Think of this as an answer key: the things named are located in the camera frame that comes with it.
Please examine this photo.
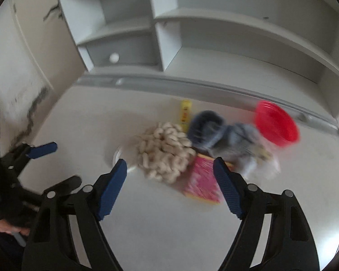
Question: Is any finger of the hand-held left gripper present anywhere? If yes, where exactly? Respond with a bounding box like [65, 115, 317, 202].
[23, 175, 83, 204]
[1, 142, 58, 173]

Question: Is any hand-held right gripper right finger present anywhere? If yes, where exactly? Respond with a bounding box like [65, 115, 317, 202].
[213, 157, 320, 271]

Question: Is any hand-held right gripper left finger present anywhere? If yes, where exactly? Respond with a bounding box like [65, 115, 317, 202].
[22, 159, 127, 271]

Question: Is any grey drawer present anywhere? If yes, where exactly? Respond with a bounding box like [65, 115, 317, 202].
[86, 35, 161, 68]

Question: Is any black door handle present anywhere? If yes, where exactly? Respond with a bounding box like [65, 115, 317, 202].
[43, 4, 63, 21]

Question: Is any white door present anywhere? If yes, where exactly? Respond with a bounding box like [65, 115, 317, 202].
[10, 0, 85, 96]

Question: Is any white grey desk hutch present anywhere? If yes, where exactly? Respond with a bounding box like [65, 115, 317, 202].
[55, 0, 339, 119]

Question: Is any red plastic cup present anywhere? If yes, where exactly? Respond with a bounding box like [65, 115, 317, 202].
[255, 100, 301, 147]

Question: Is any bag of peanuts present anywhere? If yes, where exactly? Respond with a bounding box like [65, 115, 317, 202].
[112, 121, 197, 185]

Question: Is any clear plastic bag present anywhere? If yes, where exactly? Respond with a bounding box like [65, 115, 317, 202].
[232, 100, 301, 181]

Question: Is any small red box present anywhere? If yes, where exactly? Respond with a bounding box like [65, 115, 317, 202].
[181, 154, 234, 205]

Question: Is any yellow small tube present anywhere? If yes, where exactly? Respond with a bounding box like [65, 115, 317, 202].
[180, 99, 193, 132]

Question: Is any person's left hand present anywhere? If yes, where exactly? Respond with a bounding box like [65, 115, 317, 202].
[0, 222, 31, 236]

